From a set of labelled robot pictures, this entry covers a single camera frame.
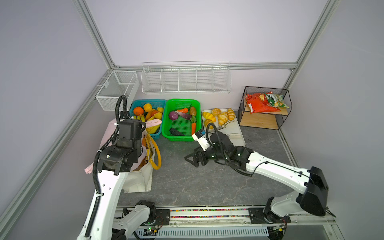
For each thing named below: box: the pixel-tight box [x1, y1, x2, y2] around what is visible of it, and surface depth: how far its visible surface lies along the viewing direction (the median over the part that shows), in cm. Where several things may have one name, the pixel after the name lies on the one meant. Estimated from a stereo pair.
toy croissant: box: [217, 111, 229, 127], surface depth 114 cm
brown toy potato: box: [189, 106, 196, 116], surface depth 117 cm
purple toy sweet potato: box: [174, 111, 192, 120], surface depth 115 cm
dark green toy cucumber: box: [169, 128, 186, 136], surface depth 104 cm
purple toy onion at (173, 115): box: [169, 111, 179, 121], surface depth 113 cm
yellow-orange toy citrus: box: [143, 103, 153, 112], surface depth 114 cm
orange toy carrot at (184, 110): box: [177, 108, 189, 114], surface depth 118 cm
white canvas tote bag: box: [122, 130, 162, 194], surface depth 81 cm
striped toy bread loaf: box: [202, 112, 217, 123], surface depth 117 cm
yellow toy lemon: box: [153, 112, 163, 120], surface depth 110 cm
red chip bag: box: [245, 91, 281, 114], surface depth 99 cm
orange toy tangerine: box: [133, 106, 144, 116], surface depth 113 cm
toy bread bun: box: [211, 108, 222, 116], surface depth 118 cm
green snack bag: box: [264, 93, 290, 109], surface depth 100 cm
